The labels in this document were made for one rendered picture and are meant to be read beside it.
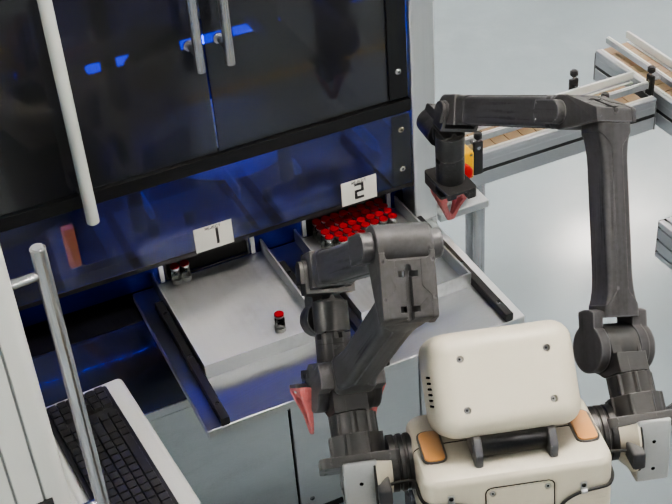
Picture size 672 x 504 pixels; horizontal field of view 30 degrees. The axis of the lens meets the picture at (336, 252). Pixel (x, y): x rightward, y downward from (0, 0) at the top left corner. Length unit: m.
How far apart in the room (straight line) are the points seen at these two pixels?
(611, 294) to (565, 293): 2.11
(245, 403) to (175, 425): 0.50
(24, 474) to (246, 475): 1.09
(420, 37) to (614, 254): 0.84
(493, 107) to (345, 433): 0.69
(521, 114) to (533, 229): 2.20
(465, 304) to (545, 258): 1.61
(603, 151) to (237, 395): 0.90
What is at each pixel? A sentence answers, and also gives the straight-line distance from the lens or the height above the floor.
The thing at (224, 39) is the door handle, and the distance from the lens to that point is 2.38.
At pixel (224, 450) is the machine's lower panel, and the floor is 0.41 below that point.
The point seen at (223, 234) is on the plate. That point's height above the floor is 1.02.
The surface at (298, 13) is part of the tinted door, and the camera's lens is 2.50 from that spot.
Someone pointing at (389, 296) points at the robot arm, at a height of 1.56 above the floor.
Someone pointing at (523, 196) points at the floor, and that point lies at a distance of 4.52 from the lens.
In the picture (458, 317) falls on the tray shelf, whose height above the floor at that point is 0.88.
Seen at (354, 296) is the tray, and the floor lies 0.88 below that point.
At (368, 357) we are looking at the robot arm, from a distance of 1.73.
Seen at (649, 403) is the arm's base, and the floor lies 1.22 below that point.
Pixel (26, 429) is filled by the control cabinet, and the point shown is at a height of 1.17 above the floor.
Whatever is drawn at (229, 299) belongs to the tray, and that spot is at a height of 0.88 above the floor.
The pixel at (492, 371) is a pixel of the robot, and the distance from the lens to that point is 1.78.
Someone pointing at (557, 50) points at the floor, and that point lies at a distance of 5.47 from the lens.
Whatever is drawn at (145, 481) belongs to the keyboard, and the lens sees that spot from 2.42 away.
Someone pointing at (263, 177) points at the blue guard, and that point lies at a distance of 2.62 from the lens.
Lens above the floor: 2.55
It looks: 37 degrees down
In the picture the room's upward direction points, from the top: 5 degrees counter-clockwise
